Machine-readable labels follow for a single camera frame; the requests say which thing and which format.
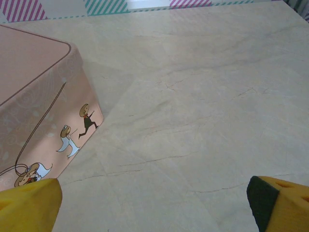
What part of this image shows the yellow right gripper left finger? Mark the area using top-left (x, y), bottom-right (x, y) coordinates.
top-left (0, 178), bottom-right (63, 232)

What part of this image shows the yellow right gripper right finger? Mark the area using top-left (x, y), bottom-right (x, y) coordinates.
top-left (246, 175), bottom-right (309, 232)

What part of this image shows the pink cartoon tin box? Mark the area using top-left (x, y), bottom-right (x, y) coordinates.
top-left (0, 24), bottom-right (105, 192)

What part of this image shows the colourful striped plaid sheet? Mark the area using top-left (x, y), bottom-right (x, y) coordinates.
top-left (0, 0), bottom-right (213, 22)

